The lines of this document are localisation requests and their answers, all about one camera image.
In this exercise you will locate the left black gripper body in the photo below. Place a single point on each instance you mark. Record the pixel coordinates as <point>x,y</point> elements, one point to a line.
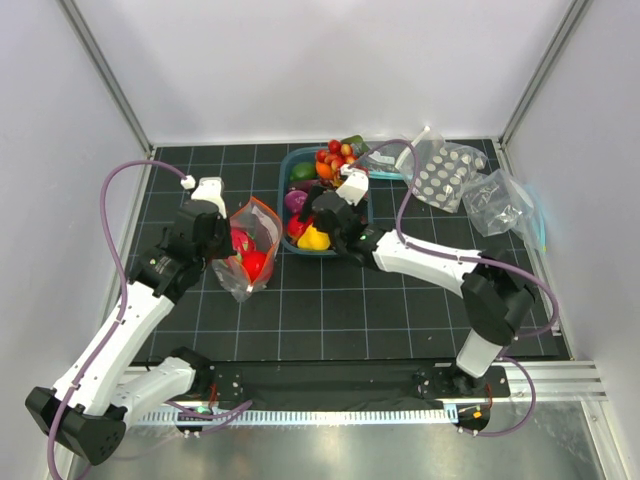
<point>220,246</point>

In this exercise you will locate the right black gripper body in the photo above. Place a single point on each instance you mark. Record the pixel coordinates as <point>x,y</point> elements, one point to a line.
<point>360,208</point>

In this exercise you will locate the yellow pear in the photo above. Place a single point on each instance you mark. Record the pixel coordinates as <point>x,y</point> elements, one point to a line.
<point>314,240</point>

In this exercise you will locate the pink dragon fruit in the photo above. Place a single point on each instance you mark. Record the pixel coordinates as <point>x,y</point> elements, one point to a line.
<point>242,243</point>

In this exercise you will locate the orange zipper clear bag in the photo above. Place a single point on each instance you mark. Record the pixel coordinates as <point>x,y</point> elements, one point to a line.
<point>256,232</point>

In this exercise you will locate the red apple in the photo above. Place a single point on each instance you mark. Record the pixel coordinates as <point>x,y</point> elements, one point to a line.
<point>253,262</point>

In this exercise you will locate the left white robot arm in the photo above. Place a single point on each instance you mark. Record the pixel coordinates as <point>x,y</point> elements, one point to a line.
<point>88,411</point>

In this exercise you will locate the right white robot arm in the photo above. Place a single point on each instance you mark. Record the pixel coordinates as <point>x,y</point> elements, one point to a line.
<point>496,299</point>

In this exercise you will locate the teal zipper flat bag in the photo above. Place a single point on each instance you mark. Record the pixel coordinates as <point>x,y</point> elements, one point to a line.
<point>390,159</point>

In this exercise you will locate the polka dot zip bag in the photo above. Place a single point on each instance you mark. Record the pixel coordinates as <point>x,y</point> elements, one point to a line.
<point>440,170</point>

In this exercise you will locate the blue zipper clear bag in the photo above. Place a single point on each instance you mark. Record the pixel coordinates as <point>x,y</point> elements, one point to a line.
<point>497,204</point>

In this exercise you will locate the purple onion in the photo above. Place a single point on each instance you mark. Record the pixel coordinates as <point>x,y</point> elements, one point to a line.
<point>294,201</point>

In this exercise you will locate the green lime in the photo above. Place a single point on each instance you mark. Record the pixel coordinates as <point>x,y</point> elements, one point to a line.
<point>303,171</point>

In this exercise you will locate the orange tangerine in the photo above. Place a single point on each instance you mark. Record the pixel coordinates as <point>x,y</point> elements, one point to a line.
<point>324,170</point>

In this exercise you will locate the teal plastic basket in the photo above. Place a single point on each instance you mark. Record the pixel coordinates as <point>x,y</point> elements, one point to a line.
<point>304,154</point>

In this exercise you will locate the red cherry bunch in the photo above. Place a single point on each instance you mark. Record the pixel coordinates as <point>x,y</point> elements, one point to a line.
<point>341,152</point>

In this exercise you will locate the black grid mat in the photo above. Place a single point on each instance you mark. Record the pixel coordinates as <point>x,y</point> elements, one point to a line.
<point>313,308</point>

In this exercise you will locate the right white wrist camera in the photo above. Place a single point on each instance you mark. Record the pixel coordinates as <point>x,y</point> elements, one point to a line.
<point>355,184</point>

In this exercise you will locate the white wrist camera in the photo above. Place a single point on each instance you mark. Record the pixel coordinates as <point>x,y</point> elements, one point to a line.
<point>209,189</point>
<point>355,184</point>

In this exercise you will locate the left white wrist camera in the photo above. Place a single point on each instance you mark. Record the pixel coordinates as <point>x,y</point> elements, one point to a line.
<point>209,189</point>

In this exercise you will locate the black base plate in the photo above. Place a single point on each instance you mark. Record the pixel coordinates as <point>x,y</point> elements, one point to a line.
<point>349,385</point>

